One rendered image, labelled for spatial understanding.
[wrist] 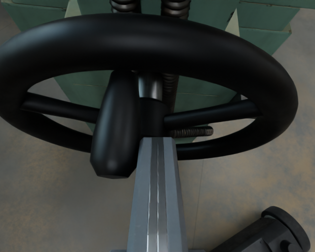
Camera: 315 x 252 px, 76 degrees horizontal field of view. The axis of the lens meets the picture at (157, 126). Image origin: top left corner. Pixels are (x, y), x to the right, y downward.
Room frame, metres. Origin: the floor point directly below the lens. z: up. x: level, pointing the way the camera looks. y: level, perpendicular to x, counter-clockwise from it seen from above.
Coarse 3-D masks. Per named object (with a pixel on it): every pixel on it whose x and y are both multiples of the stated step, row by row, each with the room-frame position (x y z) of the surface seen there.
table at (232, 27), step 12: (72, 0) 0.17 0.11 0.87; (240, 0) 0.27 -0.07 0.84; (252, 0) 0.27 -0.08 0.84; (264, 0) 0.27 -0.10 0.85; (276, 0) 0.28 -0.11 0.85; (288, 0) 0.28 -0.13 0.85; (300, 0) 0.28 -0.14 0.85; (312, 0) 0.29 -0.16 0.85; (72, 12) 0.15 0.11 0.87; (228, 24) 0.19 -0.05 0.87
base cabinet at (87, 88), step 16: (64, 80) 0.21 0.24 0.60; (80, 80) 0.22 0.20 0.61; (96, 80) 0.23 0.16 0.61; (192, 80) 0.27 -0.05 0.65; (80, 96) 0.21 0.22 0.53; (96, 96) 0.22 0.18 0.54; (176, 96) 0.26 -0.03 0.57; (192, 96) 0.27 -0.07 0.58; (208, 96) 0.27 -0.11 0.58; (224, 96) 0.28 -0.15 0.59
